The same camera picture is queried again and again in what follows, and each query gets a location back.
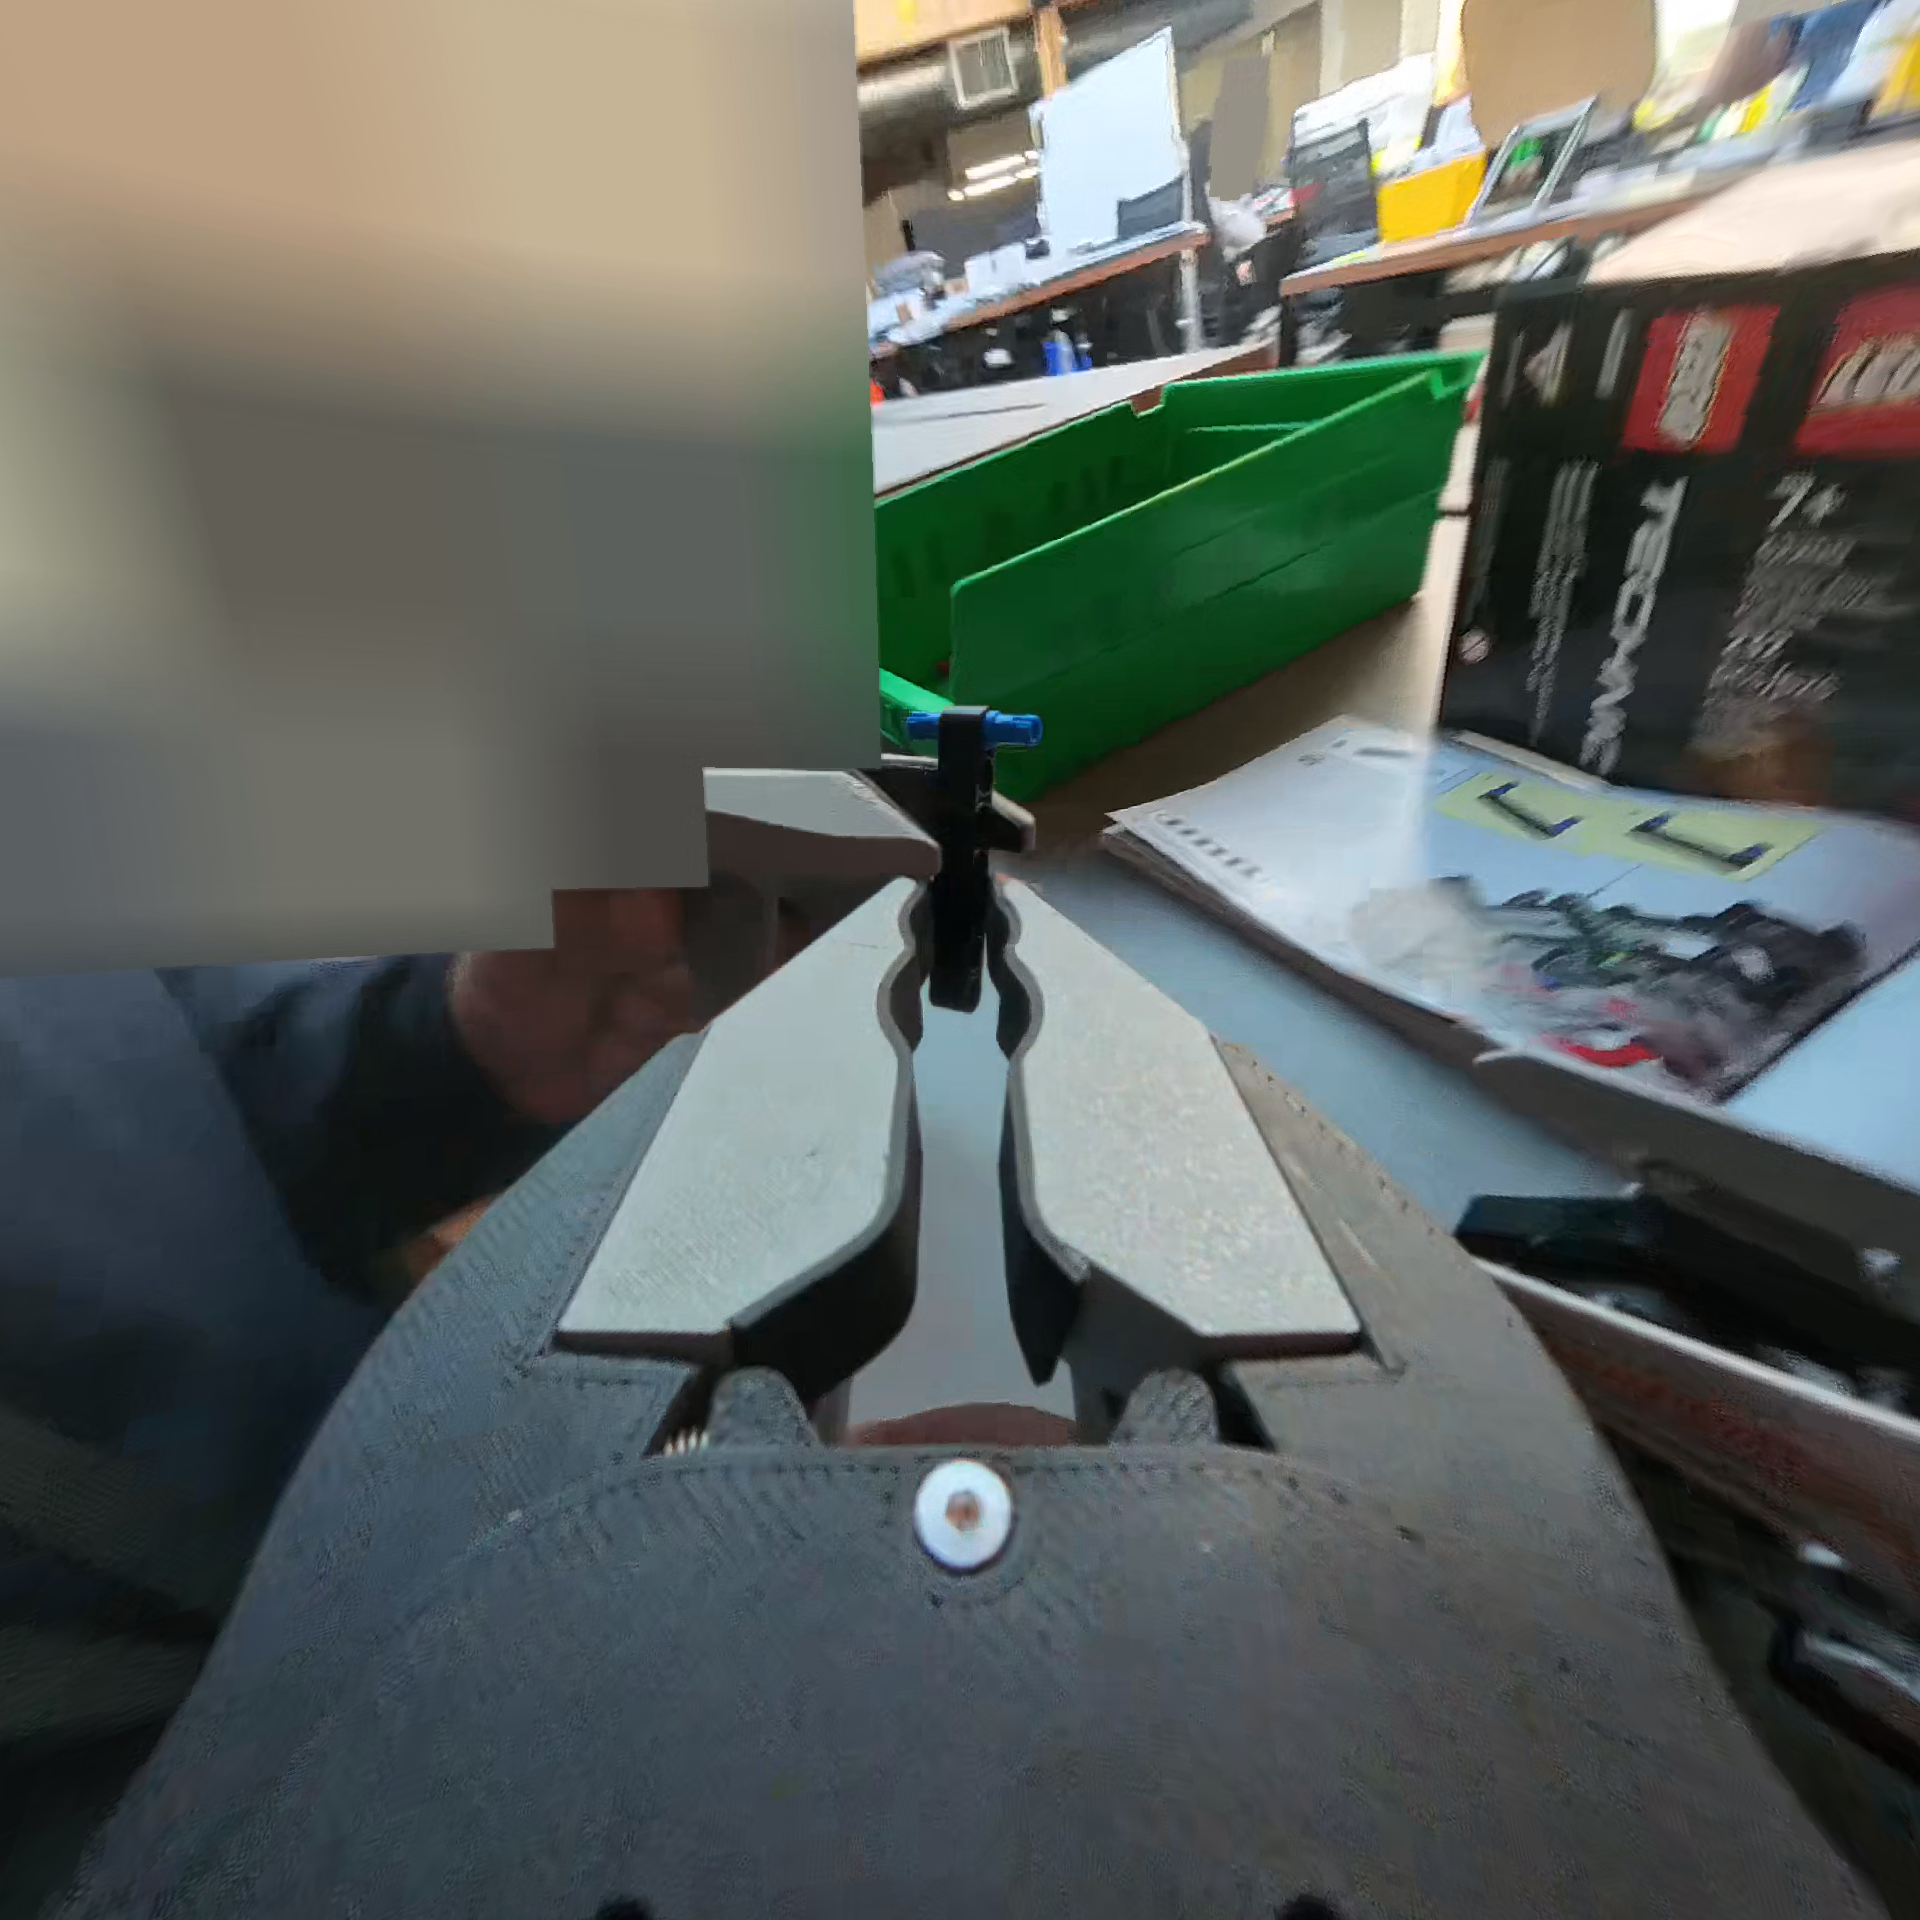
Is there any yellow bin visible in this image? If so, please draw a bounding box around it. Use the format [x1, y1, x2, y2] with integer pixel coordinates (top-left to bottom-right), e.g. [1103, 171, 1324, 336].
[1373, 150, 1491, 243]

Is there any black lego set box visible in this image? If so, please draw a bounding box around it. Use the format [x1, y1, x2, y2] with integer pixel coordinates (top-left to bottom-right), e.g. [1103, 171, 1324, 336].
[1436, 247, 1920, 822]

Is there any open laptop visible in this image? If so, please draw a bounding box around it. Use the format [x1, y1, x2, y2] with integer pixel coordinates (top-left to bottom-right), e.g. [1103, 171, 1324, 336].
[1464, 96, 1601, 231]

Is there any lego instruction booklet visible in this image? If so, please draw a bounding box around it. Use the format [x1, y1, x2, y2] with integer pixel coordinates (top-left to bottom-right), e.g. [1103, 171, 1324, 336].
[1100, 713, 1920, 1252]

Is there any person's left hand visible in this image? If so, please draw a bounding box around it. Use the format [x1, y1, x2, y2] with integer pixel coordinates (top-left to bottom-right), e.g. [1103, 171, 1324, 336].
[447, 889, 710, 1127]

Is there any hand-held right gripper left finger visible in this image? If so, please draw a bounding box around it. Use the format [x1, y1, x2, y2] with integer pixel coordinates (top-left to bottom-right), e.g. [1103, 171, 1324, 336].
[555, 878, 923, 1420]

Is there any person's navy clothing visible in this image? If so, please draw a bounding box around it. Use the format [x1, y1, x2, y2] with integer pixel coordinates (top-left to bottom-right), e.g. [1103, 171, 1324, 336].
[0, 959, 406, 1920]

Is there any white board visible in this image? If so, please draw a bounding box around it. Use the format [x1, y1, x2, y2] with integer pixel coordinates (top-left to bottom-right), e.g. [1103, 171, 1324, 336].
[1032, 29, 1191, 254]

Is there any wooden table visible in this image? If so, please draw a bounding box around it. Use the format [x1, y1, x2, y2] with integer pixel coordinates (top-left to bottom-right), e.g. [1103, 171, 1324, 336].
[1280, 136, 1920, 308]

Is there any green plastic bin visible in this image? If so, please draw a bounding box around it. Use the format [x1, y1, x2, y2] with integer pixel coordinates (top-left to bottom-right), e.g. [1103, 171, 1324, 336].
[874, 346, 1489, 805]

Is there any cardboard box of lego pieces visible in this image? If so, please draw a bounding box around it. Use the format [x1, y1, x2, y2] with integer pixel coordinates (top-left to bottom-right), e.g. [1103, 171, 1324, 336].
[1453, 1190, 1920, 1781]

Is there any long office desk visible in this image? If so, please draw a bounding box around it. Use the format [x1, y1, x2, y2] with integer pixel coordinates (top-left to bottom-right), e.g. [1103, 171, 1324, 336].
[874, 224, 1214, 367]

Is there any black lego beam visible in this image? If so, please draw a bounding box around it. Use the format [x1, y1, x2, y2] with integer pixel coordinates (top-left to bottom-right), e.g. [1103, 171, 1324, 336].
[903, 702, 1046, 1011]

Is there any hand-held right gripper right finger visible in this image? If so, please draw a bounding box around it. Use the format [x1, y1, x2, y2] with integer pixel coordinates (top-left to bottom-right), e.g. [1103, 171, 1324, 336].
[990, 882, 1362, 1429]

